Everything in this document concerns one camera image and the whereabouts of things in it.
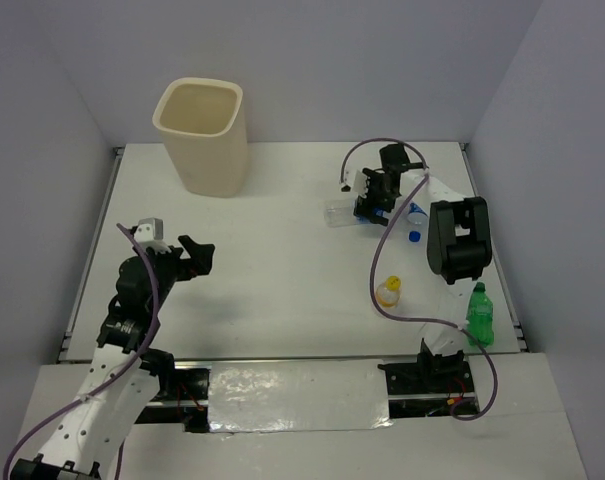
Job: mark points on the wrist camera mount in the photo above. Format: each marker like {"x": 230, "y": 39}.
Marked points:
{"x": 152, "y": 232}
{"x": 358, "y": 183}

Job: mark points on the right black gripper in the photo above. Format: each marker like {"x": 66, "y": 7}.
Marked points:
{"x": 366, "y": 206}

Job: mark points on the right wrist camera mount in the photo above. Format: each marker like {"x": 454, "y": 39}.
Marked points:
{"x": 358, "y": 183}

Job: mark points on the silver reflective sheet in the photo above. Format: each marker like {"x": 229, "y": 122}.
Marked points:
{"x": 297, "y": 396}

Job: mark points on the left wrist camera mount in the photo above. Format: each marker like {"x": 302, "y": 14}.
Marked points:
{"x": 152, "y": 232}

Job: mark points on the beige plastic bin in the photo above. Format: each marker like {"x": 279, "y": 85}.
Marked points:
{"x": 202, "y": 125}

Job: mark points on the green plastic bottle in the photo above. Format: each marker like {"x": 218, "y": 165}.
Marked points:
{"x": 480, "y": 316}

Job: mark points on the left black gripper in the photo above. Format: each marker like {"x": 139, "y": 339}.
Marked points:
{"x": 200, "y": 262}

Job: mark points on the clear bottle large blue label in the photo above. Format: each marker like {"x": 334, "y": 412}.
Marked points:
{"x": 340, "y": 213}

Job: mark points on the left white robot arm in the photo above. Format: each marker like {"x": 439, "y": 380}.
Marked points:
{"x": 85, "y": 438}

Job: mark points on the small bottle blue cap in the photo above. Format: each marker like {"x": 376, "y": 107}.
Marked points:
{"x": 417, "y": 220}

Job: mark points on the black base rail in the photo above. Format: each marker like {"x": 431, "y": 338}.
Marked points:
{"x": 410, "y": 394}

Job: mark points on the clear bottle yellow cap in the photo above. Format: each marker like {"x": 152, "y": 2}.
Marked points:
{"x": 388, "y": 293}

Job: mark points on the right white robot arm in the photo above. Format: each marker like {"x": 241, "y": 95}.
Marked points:
{"x": 458, "y": 242}

